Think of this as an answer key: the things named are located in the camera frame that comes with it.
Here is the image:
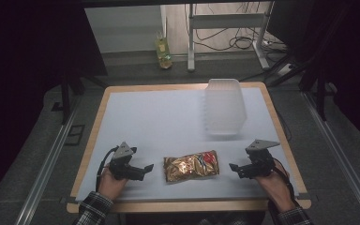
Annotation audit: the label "white table mat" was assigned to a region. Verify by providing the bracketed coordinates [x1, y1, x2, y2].
[74, 86, 302, 203]

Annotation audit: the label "dark curtain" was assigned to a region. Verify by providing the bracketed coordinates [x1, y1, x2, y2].
[0, 0, 109, 214]
[266, 0, 360, 151]

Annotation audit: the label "translucent plastic container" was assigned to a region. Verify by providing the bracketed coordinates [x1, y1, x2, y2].
[203, 78, 248, 136]

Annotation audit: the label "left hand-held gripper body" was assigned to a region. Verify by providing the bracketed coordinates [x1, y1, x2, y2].
[108, 141, 145, 181]

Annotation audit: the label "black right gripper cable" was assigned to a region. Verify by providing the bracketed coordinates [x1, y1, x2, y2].
[272, 157, 297, 207]

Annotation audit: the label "black metal stand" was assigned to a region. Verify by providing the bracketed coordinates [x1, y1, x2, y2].
[59, 73, 107, 126]

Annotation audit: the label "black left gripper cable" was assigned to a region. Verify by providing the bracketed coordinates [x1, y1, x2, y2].
[95, 145, 120, 192]

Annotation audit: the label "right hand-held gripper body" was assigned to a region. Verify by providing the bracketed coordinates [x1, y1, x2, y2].
[244, 139, 281, 180]

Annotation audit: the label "person's left hand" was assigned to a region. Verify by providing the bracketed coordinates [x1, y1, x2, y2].
[97, 164, 129, 202]

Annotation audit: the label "person's right hand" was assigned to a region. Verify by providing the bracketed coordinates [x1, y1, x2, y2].
[255, 159, 296, 214]

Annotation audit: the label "yellow-green bottle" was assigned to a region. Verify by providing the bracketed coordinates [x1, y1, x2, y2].
[154, 30, 173, 70]

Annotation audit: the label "white metal desk frame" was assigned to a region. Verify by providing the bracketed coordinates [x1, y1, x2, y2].
[187, 0, 276, 73]

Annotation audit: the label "white power strip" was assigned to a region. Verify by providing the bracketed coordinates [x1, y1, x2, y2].
[277, 63, 296, 77]

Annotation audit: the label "black floor cables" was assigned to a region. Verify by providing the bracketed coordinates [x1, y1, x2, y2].
[184, 3, 290, 54]

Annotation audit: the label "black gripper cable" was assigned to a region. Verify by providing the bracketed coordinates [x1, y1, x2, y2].
[95, 145, 120, 192]
[272, 157, 297, 207]

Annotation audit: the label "golden snack packet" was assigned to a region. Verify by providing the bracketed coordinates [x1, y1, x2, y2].
[163, 149, 220, 185]

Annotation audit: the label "aluminium floor rail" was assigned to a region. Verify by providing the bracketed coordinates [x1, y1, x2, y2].
[303, 90, 360, 225]
[13, 93, 83, 225]

